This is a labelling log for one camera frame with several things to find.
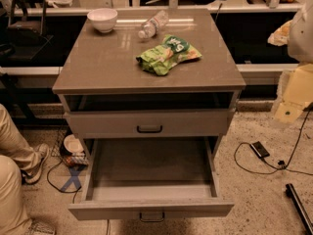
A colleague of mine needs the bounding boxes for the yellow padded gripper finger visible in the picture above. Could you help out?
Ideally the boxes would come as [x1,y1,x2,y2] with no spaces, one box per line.
[273,64,313,123]

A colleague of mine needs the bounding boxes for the grey drawer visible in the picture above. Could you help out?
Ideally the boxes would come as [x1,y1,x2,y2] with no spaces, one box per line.
[69,137,234,222]
[65,109,235,138]

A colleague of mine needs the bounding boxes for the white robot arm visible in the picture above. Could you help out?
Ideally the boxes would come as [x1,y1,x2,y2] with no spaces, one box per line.
[267,2,313,123]

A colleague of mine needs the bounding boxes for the grey drawer cabinet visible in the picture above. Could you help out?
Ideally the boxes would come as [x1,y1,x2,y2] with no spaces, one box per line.
[53,9,246,152]

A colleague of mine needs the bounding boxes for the black phone on floor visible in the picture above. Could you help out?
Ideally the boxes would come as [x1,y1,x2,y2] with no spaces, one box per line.
[250,141,270,159]

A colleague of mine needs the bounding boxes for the black bar on floor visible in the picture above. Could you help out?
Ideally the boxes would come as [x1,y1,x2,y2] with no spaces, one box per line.
[286,183,313,235]

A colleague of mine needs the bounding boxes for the green snack chip bag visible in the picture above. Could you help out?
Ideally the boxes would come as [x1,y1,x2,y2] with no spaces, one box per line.
[136,34,202,76]

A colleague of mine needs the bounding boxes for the clear plastic water bottle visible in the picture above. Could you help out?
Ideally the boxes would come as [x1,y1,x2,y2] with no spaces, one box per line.
[138,11,169,39]

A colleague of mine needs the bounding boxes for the white ceramic bowl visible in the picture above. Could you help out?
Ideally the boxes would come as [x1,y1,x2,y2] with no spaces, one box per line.
[87,8,117,33]

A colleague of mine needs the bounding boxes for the black chair at left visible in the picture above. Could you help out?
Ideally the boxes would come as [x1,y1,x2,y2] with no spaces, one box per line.
[0,0,51,62]

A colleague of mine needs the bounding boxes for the grey sneaker shoe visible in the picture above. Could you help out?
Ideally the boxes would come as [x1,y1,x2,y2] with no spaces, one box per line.
[24,143,50,184]

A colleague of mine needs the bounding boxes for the person leg beige trousers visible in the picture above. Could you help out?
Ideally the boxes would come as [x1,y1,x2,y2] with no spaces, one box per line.
[0,106,39,235]

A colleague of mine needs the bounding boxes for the black floor cable right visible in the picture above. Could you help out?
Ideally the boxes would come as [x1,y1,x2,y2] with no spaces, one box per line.
[233,106,313,176]

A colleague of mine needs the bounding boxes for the black floor cable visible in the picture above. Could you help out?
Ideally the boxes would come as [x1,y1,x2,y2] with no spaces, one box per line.
[46,159,82,204]
[233,106,313,176]

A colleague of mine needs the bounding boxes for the black floor cable left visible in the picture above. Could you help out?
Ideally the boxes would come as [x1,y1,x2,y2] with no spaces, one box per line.
[46,159,82,204]

